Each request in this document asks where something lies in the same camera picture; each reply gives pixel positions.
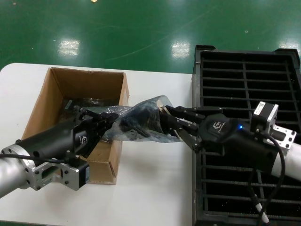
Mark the black slotted divider container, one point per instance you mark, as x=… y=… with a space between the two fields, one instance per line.
x=196 y=82

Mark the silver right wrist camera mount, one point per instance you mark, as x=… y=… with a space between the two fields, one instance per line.
x=265 y=115

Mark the open brown cardboard box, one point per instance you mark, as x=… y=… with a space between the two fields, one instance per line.
x=70 y=80

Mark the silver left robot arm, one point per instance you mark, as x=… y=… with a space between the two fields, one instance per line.
x=11 y=169

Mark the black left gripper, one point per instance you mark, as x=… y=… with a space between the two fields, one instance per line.
x=51 y=141

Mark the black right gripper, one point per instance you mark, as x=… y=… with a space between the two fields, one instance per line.
x=225 y=134

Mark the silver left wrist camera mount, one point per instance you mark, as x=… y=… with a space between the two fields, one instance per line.
x=70 y=176

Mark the bagged graphics card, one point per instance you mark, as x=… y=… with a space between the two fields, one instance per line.
x=94 y=103

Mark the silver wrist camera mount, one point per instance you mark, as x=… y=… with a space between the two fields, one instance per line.
x=70 y=176
x=265 y=115

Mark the translucent grey antistatic bag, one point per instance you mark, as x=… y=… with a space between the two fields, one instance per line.
x=131 y=117

